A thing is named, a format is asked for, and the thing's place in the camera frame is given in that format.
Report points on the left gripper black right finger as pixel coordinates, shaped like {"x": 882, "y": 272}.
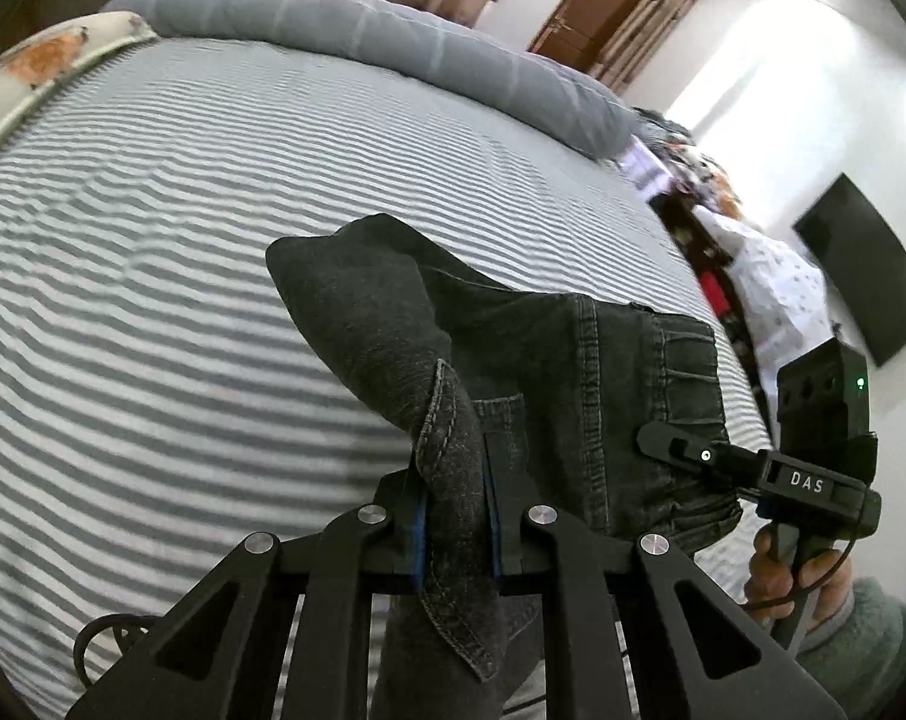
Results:
{"x": 632, "y": 628}

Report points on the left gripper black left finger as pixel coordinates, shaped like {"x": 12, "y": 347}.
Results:
{"x": 276, "y": 629}

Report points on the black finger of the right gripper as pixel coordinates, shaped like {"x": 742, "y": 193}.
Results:
{"x": 715, "y": 462}

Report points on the dark grey denim pants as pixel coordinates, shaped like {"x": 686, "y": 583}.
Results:
{"x": 446, "y": 354}

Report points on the person's right hand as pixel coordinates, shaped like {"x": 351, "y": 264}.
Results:
{"x": 770, "y": 579}

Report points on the black tracker box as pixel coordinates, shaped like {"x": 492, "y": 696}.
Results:
{"x": 823, "y": 411}

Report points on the green fleece sleeve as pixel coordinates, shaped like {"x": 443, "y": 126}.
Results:
{"x": 858, "y": 656}

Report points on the cluttered side bed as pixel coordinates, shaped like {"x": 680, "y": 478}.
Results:
{"x": 771, "y": 301}

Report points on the brown wooden door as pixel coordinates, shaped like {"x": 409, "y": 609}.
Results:
{"x": 577, "y": 30}

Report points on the grey rolled duvet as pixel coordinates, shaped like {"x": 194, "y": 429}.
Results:
{"x": 563, "y": 103}

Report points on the white floral pillow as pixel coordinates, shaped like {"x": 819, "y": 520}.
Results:
{"x": 40, "y": 64}

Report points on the black wall television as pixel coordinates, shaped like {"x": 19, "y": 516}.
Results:
{"x": 864, "y": 260}

